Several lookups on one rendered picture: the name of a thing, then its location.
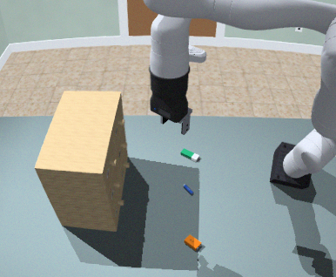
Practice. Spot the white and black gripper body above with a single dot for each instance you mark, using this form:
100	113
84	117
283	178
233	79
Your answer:
169	82

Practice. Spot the wooden drawer front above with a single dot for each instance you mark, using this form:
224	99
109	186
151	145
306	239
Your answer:
109	163
116	205
114	183
121	146
117	123
122	168

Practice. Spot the orange rectangular block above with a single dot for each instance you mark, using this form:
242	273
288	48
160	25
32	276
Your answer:
192	242

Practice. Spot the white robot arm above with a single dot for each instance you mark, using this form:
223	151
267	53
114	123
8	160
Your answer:
170	37

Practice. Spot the light wooden chest of drawers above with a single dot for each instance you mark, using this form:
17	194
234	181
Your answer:
71	162

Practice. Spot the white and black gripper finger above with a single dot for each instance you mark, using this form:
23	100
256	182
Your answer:
186	122
163	120

